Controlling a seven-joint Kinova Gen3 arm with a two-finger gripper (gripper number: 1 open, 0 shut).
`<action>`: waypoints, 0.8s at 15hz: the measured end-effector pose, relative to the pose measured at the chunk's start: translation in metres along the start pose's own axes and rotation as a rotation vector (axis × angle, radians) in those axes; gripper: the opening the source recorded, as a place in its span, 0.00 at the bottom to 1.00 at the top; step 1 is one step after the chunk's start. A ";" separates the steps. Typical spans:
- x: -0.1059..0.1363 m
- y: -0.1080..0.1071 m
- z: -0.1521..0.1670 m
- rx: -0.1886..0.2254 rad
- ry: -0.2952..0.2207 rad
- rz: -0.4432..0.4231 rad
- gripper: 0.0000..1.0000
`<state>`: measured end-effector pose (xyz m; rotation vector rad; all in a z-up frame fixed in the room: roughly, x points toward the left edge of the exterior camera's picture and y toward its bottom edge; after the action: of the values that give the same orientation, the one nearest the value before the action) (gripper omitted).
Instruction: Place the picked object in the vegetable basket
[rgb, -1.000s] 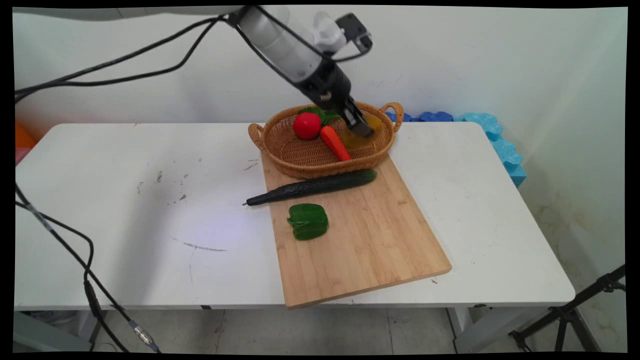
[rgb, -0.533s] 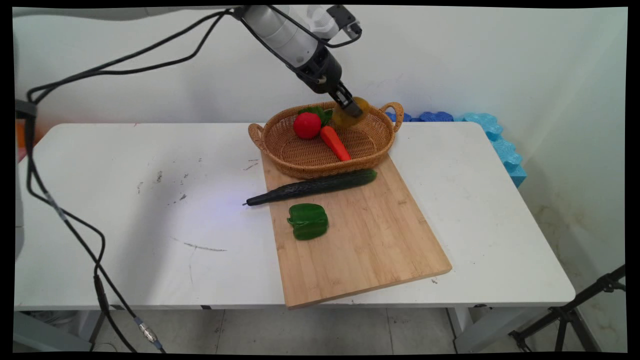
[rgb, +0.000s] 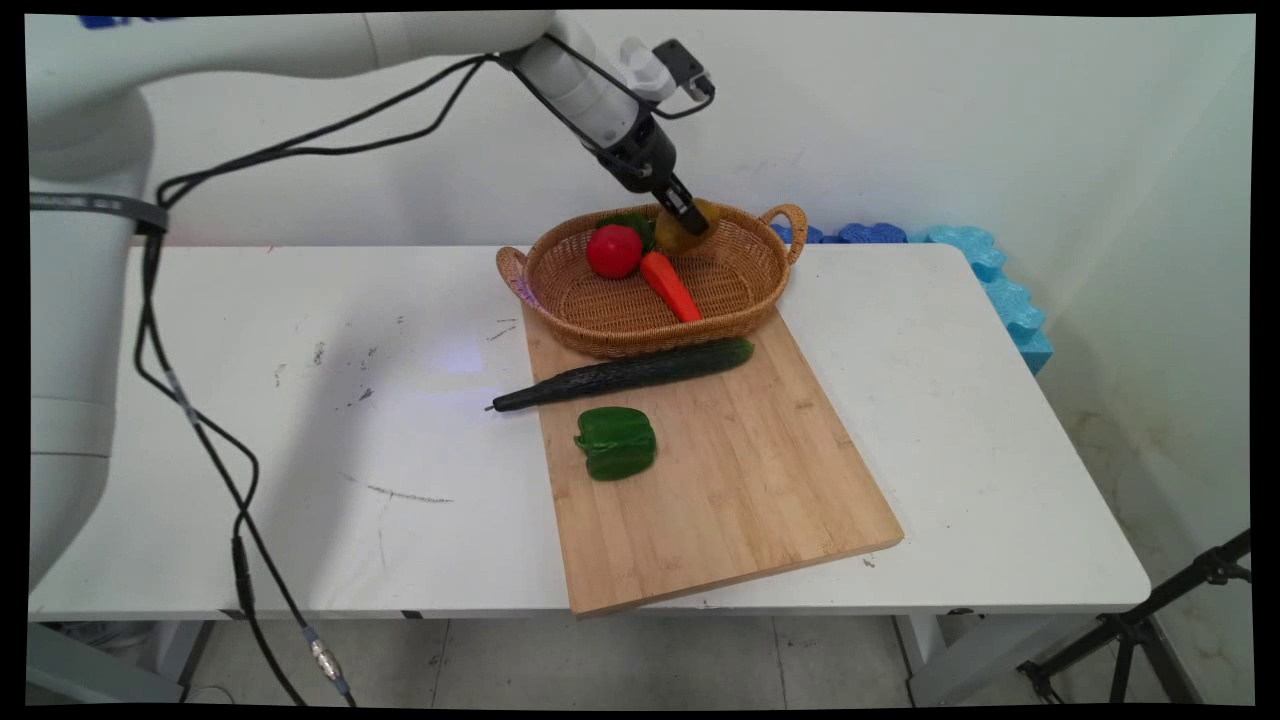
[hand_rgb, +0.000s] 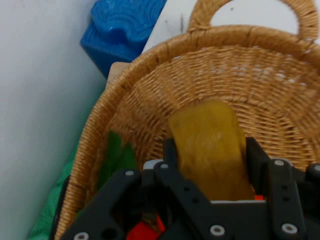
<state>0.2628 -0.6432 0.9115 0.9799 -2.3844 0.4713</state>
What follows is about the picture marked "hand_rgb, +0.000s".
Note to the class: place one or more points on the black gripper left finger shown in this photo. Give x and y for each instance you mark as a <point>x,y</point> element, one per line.
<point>190,195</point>

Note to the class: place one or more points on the blue plastic block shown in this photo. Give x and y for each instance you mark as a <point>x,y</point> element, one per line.
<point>120,30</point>

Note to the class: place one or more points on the green toy leaf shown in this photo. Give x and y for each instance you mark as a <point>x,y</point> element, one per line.
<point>117,155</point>

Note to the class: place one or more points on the yellow-brown toy potato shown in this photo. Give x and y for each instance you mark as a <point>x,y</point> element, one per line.
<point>210,150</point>

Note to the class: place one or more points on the woven wicker basket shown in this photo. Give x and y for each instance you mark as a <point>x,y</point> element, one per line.
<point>225,75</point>

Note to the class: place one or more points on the orange toy carrot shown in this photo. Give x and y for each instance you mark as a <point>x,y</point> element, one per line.
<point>142,228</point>

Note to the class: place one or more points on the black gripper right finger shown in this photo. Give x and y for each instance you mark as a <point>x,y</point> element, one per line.
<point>285,190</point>

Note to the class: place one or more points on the bamboo cutting board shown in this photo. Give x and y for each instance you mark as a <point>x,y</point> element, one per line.
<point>117,71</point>

